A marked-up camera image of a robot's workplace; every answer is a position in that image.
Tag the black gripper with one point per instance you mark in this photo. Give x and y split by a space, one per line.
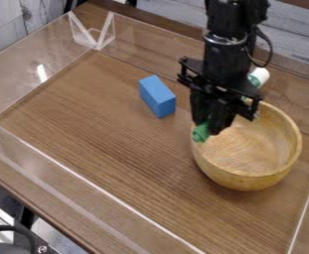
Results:
218 101

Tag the green and white marker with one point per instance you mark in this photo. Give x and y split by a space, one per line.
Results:
258 79

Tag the brown wooden bowl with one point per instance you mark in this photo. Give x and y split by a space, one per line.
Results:
254 154

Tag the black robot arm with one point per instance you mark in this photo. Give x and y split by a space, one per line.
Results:
231 35

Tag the blue rectangular block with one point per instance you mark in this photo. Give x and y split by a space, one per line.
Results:
158 96

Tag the clear acrylic corner bracket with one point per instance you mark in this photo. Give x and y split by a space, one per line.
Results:
93 38

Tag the black metal frame piece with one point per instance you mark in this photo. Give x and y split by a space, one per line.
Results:
28 239

